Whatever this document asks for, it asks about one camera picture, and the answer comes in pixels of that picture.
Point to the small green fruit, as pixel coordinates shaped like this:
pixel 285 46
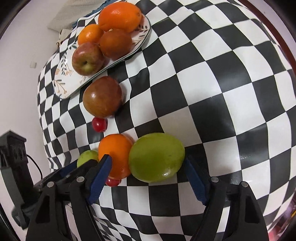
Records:
pixel 86 156

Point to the dark orange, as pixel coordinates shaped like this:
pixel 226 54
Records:
pixel 115 43

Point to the red apple with yellow patch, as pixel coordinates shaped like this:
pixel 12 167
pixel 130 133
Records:
pixel 87 58

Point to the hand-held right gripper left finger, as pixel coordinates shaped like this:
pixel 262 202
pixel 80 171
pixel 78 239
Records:
pixel 101 179

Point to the large green apple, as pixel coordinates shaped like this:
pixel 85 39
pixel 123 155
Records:
pixel 157 157

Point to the black and white checkered tablecloth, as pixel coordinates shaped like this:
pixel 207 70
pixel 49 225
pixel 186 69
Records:
pixel 231 115

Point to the red cherry tomato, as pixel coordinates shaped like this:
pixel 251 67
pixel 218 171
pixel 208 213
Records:
pixel 100 124
pixel 112 182

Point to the dark red apple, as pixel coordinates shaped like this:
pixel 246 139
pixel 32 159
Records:
pixel 103 97

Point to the white floral plate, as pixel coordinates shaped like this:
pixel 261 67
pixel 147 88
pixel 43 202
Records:
pixel 141 32

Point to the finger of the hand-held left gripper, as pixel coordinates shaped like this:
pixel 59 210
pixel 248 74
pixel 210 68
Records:
pixel 68 170

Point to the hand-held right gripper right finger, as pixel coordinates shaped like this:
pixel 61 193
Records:
pixel 195 183

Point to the large orange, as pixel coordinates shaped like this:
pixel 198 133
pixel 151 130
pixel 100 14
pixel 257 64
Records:
pixel 120 15

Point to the small orange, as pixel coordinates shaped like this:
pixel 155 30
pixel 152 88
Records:
pixel 89 33

